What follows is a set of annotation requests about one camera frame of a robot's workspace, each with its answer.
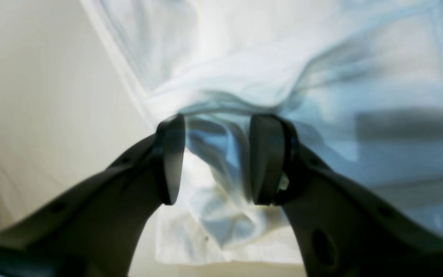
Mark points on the white t-shirt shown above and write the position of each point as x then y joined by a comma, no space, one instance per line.
361,80

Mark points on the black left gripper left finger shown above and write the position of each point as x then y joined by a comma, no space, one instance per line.
92,230

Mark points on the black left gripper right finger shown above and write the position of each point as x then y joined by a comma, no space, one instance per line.
341,228

